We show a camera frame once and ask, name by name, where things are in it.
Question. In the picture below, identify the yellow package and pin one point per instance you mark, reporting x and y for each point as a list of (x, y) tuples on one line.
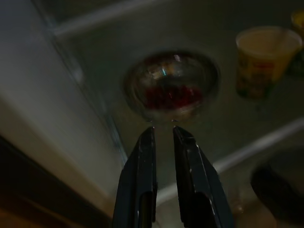
[(299, 21)]

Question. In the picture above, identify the black bowl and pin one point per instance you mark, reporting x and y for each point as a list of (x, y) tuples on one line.
[(280, 185)]

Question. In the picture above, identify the grey steel fridge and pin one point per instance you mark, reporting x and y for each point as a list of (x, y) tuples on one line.
[(35, 83)]

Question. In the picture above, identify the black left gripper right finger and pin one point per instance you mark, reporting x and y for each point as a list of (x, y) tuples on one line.
[(199, 178)]

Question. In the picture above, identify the glass fridge shelf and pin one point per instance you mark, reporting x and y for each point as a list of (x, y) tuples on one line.
[(225, 114)]

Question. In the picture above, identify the glass bowl with red berries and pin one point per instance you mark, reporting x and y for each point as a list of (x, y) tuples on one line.
[(171, 95)]

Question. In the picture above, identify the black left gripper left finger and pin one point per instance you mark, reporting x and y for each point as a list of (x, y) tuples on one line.
[(137, 178)]

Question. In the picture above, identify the yellow paper cup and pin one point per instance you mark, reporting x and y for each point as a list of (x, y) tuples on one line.
[(261, 71)]

